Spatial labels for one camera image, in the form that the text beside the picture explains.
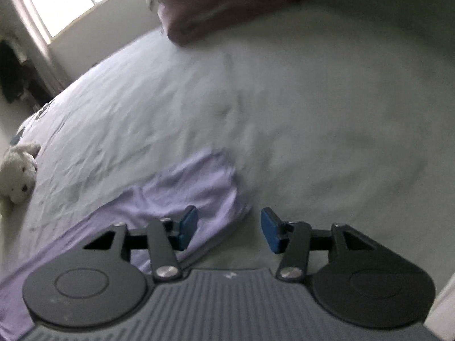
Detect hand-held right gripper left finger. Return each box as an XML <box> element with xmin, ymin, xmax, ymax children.
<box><xmin>82</xmin><ymin>205</ymin><xmax>199</xmax><ymax>282</ymax></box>

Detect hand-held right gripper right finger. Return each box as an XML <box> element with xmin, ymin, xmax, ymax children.
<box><xmin>260</xmin><ymin>207</ymin><xmax>379</xmax><ymax>282</ymax></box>

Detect lavender garment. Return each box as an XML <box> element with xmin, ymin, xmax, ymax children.
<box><xmin>0</xmin><ymin>149</ymin><xmax>251</xmax><ymax>340</ymax></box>

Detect hanging dark clothes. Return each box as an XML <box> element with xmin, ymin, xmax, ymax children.
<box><xmin>0</xmin><ymin>39</ymin><xmax>52</xmax><ymax>105</ymax></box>

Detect grey bed sheet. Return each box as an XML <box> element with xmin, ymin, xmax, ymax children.
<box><xmin>0</xmin><ymin>0</ymin><xmax>455</xmax><ymax>327</ymax></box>

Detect white plush dog toy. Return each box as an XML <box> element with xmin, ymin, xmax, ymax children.
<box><xmin>0</xmin><ymin>142</ymin><xmax>41</xmax><ymax>217</ymax></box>

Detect pink pillow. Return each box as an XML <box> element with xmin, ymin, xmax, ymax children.
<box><xmin>156</xmin><ymin>0</ymin><xmax>310</xmax><ymax>45</ymax></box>

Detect grey curtain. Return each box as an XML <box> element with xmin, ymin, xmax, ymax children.
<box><xmin>5</xmin><ymin>0</ymin><xmax>73</xmax><ymax>91</ymax></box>

